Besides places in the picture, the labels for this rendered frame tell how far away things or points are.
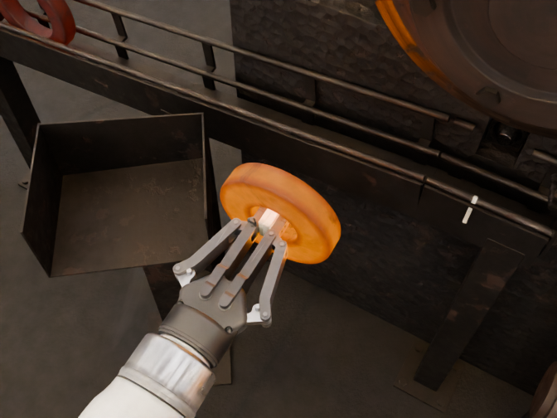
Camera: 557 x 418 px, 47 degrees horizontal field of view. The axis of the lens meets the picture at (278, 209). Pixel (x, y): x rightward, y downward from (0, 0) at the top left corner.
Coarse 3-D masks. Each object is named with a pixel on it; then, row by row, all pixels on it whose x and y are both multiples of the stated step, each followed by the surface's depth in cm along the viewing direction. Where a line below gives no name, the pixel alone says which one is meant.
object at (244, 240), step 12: (252, 216) 74; (252, 228) 74; (240, 240) 74; (252, 240) 76; (228, 252) 73; (240, 252) 73; (228, 264) 72; (216, 276) 71; (228, 276) 73; (204, 288) 70
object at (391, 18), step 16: (384, 0) 75; (384, 16) 77; (400, 32) 77; (416, 48) 78; (416, 64) 80; (432, 64) 79; (448, 80) 79; (464, 96) 80; (480, 112) 80; (496, 112) 79; (528, 128) 78; (544, 128) 77
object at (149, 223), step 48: (48, 144) 105; (96, 144) 106; (144, 144) 107; (192, 144) 108; (48, 192) 103; (96, 192) 109; (144, 192) 108; (192, 192) 107; (48, 240) 101; (96, 240) 104; (144, 240) 103; (192, 240) 102
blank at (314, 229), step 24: (240, 168) 76; (264, 168) 73; (240, 192) 75; (264, 192) 72; (288, 192) 71; (312, 192) 72; (240, 216) 81; (288, 216) 74; (312, 216) 72; (336, 216) 74; (288, 240) 80; (312, 240) 75; (336, 240) 76
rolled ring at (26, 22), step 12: (0, 0) 124; (12, 0) 126; (36, 0) 118; (48, 0) 116; (60, 0) 118; (12, 12) 127; (24, 12) 129; (48, 12) 119; (60, 12) 118; (12, 24) 129; (24, 24) 128; (36, 24) 129; (60, 24) 120; (72, 24) 122; (48, 36) 126; (60, 36) 123; (72, 36) 125
